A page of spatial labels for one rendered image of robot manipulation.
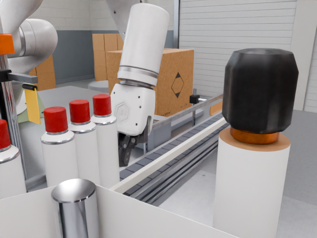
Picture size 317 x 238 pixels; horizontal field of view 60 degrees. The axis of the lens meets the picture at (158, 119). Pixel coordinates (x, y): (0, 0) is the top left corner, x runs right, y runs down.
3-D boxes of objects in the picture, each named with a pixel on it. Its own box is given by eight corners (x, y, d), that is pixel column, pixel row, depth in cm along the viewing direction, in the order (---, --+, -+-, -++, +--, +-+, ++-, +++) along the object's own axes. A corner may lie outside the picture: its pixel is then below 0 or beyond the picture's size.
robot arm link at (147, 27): (121, 70, 63) (117, 63, 54) (133, 13, 63) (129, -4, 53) (157, 77, 63) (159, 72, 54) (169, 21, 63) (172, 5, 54)
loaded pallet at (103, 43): (130, 111, 427) (128, 34, 392) (94, 103, 474) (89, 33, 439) (172, 97, 520) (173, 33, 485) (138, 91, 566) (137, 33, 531)
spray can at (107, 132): (105, 203, 53) (98, 100, 47) (89, 193, 57) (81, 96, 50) (125, 191, 57) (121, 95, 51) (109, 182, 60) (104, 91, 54)
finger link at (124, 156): (121, 134, 57) (115, 166, 57) (133, 138, 55) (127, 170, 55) (131, 135, 60) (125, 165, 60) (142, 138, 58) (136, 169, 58)
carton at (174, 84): (157, 127, 104) (157, 54, 96) (109, 116, 117) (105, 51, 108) (192, 108, 128) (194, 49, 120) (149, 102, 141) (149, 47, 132)
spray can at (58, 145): (68, 234, 45) (53, 115, 39) (45, 225, 47) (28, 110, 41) (89, 216, 50) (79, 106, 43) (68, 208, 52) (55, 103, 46)
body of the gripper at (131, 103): (107, 74, 58) (97, 127, 58) (145, 79, 52) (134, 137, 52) (129, 82, 64) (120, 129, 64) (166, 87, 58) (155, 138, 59)
